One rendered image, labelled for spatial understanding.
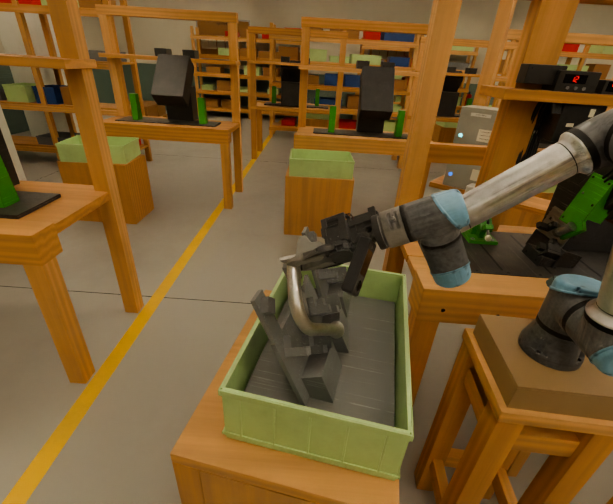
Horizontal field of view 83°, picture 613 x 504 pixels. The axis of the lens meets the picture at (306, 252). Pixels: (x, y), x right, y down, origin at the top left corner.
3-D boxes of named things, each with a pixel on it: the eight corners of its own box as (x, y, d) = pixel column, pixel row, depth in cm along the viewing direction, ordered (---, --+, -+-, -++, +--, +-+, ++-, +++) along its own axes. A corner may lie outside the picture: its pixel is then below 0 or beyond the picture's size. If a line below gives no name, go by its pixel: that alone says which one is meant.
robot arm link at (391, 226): (412, 247, 69) (404, 233, 62) (390, 254, 70) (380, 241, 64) (403, 214, 72) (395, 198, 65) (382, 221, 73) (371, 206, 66)
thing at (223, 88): (301, 122, 995) (305, 31, 887) (197, 116, 998) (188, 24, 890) (302, 120, 1042) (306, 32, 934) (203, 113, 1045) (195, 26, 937)
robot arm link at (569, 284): (572, 309, 96) (594, 268, 89) (606, 344, 84) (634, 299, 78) (528, 306, 96) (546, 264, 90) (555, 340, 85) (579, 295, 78)
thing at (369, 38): (401, 146, 782) (422, 29, 674) (268, 137, 786) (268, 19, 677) (396, 141, 830) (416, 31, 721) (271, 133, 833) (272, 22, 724)
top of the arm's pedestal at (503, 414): (628, 439, 86) (636, 429, 85) (496, 422, 89) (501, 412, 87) (560, 347, 114) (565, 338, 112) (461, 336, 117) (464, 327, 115)
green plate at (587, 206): (593, 236, 136) (634, 188, 126) (575, 230, 135) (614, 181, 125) (575, 224, 146) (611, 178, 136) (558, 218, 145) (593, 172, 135)
